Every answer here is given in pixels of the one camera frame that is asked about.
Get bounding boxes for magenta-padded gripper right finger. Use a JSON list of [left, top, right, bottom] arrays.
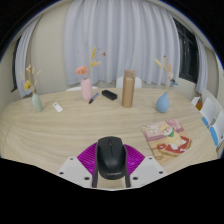
[[123, 143, 168, 189]]

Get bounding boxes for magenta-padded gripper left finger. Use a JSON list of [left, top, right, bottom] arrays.
[[56, 142, 99, 189]]

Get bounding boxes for black computer mouse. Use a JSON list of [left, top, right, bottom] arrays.
[[95, 135, 128, 181]]

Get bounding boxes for small white remote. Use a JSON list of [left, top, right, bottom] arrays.
[[52, 101, 64, 113]]

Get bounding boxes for blue vase with dried flowers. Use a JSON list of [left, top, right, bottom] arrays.
[[154, 55, 179, 114]]

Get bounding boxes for dark marker pen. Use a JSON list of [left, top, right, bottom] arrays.
[[88, 92, 100, 105]]

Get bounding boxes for green vase with yellow flowers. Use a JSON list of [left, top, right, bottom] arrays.
[[20, 64, 44, 113]]

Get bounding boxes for pink vase with orange flowers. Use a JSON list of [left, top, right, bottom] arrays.
[[75, 46, 107, 102]]

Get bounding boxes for copper drink bottle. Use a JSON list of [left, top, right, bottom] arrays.
[[121, 69, 137, 109]]

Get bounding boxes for small black box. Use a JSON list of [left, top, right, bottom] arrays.
[[101, 89, 118, 101]]

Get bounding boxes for white chairs with blue seats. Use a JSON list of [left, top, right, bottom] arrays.
[[191, 88, 224, 154]]

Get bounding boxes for dark window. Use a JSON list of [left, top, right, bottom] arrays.
[[10, 34, 22, 93], [173, 18, 200, 84]]

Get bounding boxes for narrow white curtain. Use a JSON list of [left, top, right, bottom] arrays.
[[194, 34, 208, 94], [13, 16, 43, 99]]

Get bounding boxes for wide white curtain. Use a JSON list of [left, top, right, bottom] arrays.
[[63, 0, 181, 87]]

